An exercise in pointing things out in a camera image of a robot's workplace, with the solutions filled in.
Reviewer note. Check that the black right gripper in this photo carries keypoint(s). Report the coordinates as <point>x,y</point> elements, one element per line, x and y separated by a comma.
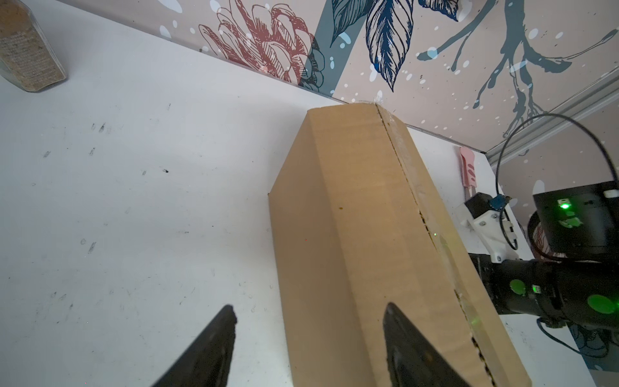
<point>520,287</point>

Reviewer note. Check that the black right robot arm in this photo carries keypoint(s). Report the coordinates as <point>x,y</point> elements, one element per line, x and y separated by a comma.
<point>577,281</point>

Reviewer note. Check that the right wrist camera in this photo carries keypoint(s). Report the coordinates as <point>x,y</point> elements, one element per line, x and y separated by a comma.
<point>495,230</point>

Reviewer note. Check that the brown spice jar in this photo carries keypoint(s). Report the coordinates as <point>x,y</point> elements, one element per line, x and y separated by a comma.
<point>27,59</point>

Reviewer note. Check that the brown cardboard express box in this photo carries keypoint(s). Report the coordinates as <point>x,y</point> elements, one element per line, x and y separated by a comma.
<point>358,224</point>

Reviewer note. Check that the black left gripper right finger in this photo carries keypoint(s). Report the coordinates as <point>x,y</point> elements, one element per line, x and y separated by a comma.
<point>412,360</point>

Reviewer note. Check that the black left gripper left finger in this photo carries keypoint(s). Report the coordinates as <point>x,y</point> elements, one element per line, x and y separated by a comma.
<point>207,361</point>

